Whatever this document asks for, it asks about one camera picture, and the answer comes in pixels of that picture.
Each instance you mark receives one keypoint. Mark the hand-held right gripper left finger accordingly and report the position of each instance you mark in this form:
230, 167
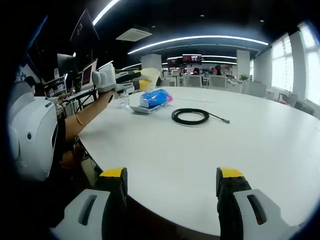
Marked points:
115, 200

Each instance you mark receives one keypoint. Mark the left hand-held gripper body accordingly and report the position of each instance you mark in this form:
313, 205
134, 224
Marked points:
105, 80

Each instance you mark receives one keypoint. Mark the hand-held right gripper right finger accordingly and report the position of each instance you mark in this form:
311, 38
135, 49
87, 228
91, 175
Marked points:
228, 200

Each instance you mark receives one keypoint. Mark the white paper cup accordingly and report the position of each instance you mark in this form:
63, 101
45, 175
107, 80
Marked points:
152, 75

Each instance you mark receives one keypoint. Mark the blue tissue pack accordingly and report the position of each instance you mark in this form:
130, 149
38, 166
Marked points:
155, 98

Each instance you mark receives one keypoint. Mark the clear water bottle red label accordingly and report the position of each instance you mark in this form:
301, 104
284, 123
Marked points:
124, 101

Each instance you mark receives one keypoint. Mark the white blue plastic bag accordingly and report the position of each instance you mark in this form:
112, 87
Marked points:
140, 110

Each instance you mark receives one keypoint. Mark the white-framed monitor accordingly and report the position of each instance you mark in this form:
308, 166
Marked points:
87, 75

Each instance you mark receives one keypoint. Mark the hanging display screen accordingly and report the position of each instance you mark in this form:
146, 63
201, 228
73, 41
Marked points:
175, 62
192, 58

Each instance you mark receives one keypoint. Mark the ceiling air conditioner vent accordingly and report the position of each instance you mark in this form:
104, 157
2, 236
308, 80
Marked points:
133, 34

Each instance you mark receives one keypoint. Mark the black desktop monitor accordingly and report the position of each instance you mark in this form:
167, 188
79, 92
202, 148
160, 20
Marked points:
65, 63

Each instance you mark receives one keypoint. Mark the white mesh office chair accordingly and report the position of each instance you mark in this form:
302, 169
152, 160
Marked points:
218, 82
193, 81

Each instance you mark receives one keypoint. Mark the large dark monitor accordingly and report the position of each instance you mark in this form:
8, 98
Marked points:
83, 27

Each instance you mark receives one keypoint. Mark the white table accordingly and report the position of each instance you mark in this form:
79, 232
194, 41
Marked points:
187, 155

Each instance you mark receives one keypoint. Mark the curved ceiling light strip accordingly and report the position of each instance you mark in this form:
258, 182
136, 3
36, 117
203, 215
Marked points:
200, 37
106, 12

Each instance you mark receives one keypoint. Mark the white chest device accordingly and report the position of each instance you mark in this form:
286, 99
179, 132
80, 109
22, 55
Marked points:
32, 135

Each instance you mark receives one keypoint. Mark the potted green plant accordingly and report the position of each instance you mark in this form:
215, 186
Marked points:
244, 77

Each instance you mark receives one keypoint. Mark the window with white blinds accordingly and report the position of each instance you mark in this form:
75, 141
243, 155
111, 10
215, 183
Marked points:
312, 67
282, 65

